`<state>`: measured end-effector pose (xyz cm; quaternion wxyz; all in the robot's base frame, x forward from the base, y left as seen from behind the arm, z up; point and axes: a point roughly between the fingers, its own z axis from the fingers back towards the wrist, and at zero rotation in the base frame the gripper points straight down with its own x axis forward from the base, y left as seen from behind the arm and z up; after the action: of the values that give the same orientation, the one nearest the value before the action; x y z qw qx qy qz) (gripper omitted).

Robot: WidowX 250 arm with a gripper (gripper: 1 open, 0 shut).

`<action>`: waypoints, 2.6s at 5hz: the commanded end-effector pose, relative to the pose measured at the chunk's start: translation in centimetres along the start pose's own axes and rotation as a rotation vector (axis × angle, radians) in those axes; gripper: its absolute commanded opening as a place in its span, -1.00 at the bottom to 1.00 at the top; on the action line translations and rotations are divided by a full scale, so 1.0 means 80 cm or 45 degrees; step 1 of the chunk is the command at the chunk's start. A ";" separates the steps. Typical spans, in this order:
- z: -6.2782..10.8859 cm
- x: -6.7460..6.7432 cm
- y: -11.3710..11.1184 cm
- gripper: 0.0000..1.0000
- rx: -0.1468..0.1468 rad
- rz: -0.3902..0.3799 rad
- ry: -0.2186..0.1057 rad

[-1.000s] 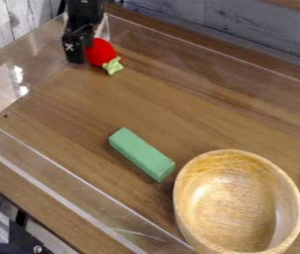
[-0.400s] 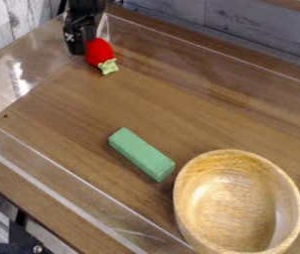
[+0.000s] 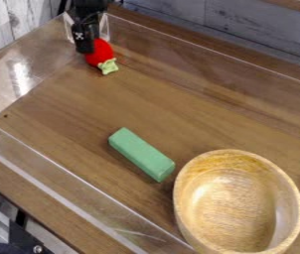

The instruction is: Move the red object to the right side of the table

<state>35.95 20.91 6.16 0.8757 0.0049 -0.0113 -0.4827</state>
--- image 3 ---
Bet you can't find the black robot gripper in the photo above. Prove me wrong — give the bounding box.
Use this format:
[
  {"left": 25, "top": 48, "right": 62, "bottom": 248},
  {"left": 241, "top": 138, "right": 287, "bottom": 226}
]
[{"left": 72, "top": 0, "right": 108, "bottom": 54}]

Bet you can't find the red plush strawberry toy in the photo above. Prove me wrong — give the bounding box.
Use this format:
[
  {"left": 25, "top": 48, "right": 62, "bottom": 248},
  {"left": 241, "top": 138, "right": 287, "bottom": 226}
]
[{"left": 84, "top": 38, "right": 117, "bottom": 75}]

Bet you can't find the green rectangular block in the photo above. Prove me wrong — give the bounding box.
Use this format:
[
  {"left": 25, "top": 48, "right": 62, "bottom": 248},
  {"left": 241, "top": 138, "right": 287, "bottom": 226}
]
[{"left": 107, "top": 127, "right": 175, "bottom": 183}]

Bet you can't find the wooden oval bowl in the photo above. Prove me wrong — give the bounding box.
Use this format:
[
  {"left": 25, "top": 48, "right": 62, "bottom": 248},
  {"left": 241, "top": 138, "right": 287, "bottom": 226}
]
[{"left": 172, "top": 149, "right": 300, "bottom": 254}]

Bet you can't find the black clamp with bolt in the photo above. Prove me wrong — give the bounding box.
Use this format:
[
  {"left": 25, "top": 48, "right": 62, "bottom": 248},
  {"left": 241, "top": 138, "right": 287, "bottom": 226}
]
[{"left": 8, "top": 218, "right": 57, "bottom": 254}]

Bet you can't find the clear acrylic corner bracket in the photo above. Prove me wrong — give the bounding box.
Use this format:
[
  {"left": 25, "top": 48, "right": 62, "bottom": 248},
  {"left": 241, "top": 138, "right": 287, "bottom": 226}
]
[{"left": 62, "top": 12, "right": 109, "bottom": 43}]

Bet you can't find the clear acrylic front wall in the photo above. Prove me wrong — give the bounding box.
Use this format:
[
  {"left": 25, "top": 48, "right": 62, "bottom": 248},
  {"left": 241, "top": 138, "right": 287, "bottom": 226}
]
[{"left": 0, "top": 129, "right": 194, "bottom": 254}]

